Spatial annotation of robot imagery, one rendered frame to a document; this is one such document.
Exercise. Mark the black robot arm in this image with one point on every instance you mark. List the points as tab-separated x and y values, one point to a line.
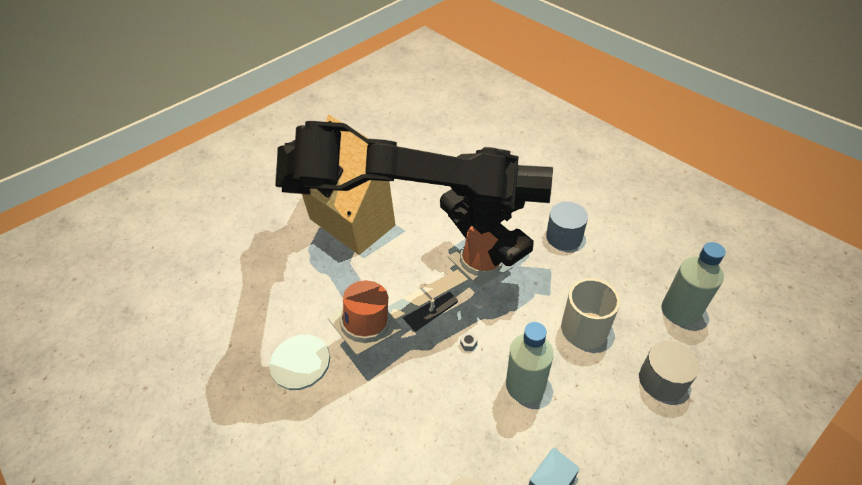
490	176

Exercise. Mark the dark grey cylinder with beige top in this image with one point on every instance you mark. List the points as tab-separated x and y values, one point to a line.
668	371
467	481

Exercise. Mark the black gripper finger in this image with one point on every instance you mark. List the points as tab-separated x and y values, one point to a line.
461	224
495	261

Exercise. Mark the cream balance beam with round pans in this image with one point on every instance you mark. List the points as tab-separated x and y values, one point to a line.
420	307

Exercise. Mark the beige open cup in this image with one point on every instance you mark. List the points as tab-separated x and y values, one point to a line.
590	311

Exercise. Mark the grey hex nut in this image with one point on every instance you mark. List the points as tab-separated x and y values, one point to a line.
468	341

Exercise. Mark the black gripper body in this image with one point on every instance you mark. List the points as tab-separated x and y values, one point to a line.
510	247

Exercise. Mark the orange cylinder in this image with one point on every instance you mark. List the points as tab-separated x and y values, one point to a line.
365	308
476	249

